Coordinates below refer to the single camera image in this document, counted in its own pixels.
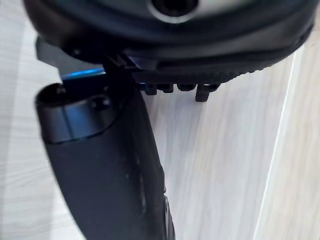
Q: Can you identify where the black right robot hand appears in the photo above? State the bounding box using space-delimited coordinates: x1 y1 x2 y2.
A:
21 0 315 240

